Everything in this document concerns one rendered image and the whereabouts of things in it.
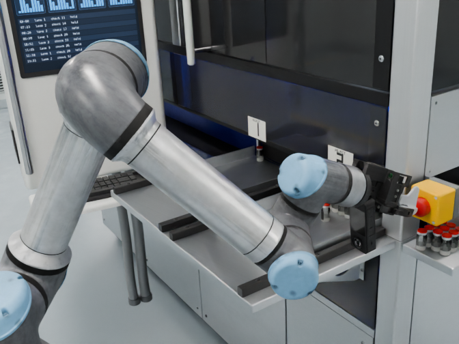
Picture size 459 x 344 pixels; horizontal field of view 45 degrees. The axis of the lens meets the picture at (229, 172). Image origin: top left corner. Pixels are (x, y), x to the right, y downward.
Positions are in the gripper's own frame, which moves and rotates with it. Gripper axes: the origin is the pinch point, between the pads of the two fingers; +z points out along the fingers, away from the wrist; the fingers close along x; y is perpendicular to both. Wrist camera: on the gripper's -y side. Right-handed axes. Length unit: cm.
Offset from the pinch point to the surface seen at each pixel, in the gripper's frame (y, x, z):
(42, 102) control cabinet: -9, 109, -42
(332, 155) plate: 4.9, 27.3, 2.5
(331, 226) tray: -11.1, 20.5, 2.9
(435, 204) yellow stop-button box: 2.9, -3.0, 2.9
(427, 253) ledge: -8.1, -1.1, 9.7
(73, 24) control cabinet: 17, 107, -40
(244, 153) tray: -5, 71, 12
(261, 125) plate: 6, 56, 2
